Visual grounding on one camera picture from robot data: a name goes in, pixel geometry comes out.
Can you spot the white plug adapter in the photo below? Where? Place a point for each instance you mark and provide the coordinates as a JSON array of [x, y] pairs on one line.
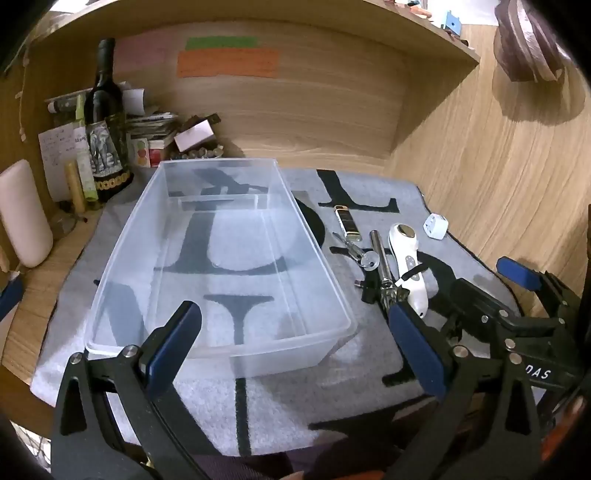
[[436, 227]]

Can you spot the green sticky note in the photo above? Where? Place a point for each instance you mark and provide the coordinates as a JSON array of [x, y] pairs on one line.
[[221, 43]]

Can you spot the tray of small round pieces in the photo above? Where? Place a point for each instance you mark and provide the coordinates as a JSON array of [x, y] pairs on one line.
[[198, 152]]

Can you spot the pale green tube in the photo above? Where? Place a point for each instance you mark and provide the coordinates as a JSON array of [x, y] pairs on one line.
[[85, 175]]

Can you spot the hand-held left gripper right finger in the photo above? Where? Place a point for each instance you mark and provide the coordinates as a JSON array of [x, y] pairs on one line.
[[415, 341]]

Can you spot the beige wooden stick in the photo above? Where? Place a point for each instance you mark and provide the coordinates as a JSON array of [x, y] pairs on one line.
[[74, 184]]

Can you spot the dark blue object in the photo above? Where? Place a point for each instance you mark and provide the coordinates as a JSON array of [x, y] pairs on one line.
[[10, 297]]

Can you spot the silver key bunch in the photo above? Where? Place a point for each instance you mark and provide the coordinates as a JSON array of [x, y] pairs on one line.
[[355, 251]]

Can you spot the stack of books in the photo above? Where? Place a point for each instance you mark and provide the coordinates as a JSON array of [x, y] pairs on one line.
[[152, 127]]

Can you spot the white handheld device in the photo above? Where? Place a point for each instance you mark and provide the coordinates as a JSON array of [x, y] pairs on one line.
[[408, 263]]

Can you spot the wooden shelf board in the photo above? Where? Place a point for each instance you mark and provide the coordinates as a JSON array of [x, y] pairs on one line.
[[277, 11]]

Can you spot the clear plastic storage bin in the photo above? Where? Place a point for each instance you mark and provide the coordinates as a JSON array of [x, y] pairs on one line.
[[221, 258]]

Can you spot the small open cardboard box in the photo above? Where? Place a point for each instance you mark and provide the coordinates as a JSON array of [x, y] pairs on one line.
[[194, 134]]

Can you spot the small blue box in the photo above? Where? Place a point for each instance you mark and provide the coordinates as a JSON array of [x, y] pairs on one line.
[[452, 22]]

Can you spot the handwritten white note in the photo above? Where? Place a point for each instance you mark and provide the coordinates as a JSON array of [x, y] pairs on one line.
[[55, 152]]

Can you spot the brown striped hanging object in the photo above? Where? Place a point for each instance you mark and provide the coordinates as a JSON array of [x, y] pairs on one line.
[[526, 37]]

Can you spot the dark wine bottle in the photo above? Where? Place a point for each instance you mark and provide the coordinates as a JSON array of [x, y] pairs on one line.
[[106, 115]]

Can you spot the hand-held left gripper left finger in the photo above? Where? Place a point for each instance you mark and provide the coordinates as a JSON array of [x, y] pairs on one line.
[[178, 332]]

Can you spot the grey mat with black letters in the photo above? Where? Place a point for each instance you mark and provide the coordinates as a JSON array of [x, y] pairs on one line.
[[286, 406]]

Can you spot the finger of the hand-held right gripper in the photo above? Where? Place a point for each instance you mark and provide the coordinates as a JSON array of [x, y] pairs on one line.
[[471, 304], [519, 273]]

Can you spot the pink sticky note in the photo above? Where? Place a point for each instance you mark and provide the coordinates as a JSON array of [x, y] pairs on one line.
[[138, 55]]

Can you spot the black and gold lighter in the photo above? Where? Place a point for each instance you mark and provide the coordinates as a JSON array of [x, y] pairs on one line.
[[348, 226]]

